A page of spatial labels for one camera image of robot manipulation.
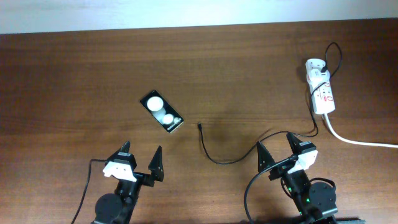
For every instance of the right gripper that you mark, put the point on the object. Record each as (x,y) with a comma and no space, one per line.
(269,160)

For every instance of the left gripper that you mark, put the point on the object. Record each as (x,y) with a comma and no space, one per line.
(157,169)

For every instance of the black Galaxy flip phone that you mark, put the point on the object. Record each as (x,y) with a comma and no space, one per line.
(162,111)

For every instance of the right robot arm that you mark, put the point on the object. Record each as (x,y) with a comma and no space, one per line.
(314,198)

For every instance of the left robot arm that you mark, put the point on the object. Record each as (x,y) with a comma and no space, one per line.
(117,207)

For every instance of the white power strip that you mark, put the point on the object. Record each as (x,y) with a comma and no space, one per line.
(322,97)

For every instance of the white USB wall charger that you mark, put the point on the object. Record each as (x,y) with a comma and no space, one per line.
(315,76)

